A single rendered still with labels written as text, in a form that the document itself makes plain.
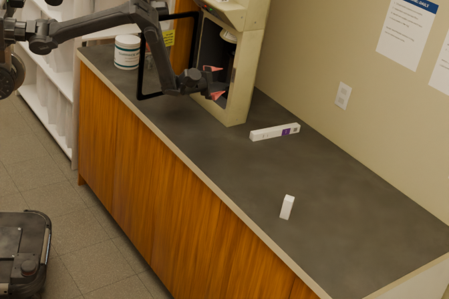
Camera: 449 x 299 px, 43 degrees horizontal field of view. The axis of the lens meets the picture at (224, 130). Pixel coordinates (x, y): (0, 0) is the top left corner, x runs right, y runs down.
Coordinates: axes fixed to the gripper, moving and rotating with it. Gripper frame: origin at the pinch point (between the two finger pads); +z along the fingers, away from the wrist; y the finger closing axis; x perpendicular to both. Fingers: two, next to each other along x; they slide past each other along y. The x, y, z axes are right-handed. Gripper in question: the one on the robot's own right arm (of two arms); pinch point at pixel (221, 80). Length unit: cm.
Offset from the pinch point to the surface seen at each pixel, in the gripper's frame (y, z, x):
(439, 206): -56, 54, -66
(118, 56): 9, -12, 76
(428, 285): -79, 34, -76
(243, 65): 4.2, 13.5, 2.2
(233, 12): 27.6, 4.1, -7.4
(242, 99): -12.4, 15.8, 9.0
